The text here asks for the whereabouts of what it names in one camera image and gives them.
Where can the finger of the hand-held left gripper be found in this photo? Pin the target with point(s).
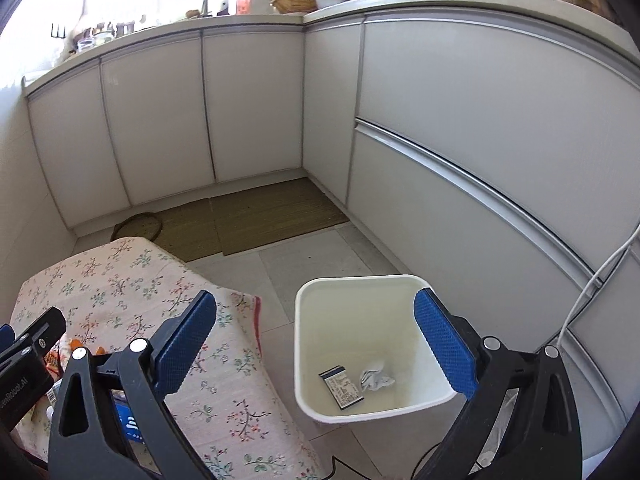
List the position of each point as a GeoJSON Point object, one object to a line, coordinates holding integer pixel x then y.
{"type": "Point", "coordinates": [35, 335]}
{"type": "Point", "coordinates": [4, 334]}

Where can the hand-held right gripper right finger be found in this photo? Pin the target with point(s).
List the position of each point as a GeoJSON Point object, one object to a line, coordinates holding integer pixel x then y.
{"type": "Point", "coordinates": [445, 345]}

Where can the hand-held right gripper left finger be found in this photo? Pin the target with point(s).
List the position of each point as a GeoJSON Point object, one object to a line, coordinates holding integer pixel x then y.
{"type": "Point", "coordinates": [185, 345]}

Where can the orange snack wrapper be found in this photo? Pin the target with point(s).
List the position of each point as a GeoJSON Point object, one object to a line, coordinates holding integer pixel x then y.
{"type": "Point", "coordinates": [54, 362]}

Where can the white plastic trash bin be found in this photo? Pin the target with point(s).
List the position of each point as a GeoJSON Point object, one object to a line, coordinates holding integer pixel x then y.
{"type": "Point", "coordinates": [350, 310]}

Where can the orange peel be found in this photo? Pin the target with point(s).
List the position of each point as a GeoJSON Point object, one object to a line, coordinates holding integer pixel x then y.
{"type": "Point", "coordinates": [76, 343]}

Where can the crumpled white tissue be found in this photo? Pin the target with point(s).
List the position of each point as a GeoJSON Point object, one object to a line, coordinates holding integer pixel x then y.
{"type": "Point", "coordinates": [376, 376]}

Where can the floral tablecloth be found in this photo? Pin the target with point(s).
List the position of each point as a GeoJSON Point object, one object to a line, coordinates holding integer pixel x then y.
{"type": "Point", "coordinates": [125, 280]}

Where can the blue carton box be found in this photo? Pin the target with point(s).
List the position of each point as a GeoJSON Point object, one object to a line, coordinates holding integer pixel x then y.
{"type": "Point", "coordinates": [127, 417]}

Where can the small blue white box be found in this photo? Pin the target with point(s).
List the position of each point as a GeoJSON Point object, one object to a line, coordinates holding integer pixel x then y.
{"type": "Point", "coordinates": [341, 384]}

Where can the small woven floor mat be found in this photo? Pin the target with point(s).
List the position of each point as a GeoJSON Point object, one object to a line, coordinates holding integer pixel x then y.
{"type": "Point", "coordinates": [187, 230]}

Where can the white cabinet drawer front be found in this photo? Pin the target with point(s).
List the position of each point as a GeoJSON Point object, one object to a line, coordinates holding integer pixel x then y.
{"type": "Point", "coordinates": [425, 220]}
{"type": "Point", "coordinates": [500, 85]}

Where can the round woven mat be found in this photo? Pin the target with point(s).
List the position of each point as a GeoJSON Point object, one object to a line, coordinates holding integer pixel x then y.
{"type": "Point", "coordinates": [137, 222]}

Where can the large woven floor mat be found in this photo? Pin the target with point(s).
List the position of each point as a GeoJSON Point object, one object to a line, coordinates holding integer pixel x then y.
{"type": "Point", "coordinates": [280, 215]}

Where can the white cabinet door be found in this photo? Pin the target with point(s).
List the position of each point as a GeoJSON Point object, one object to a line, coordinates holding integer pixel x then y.
{"type": "Point", "coordinates": [75, 135]}
{"type": "Point", "coordinates": [330, 110]}
{"type": "Point", "coordinates": [255, 100]}
{"type": "Point", "coordinates": [160, 110]}

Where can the clear glass jar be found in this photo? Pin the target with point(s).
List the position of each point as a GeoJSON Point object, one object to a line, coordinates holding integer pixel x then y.
{"type": "Point", "coordinates": [85, 46]}

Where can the white kitchen countertop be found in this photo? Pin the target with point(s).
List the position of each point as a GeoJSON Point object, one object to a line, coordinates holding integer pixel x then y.
{"type": "Point", "coordinates": [450, 0]}

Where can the wicker basket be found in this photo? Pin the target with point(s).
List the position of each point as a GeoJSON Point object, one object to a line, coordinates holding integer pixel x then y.
{"type": "Point", "coordinates": [292, 4]}

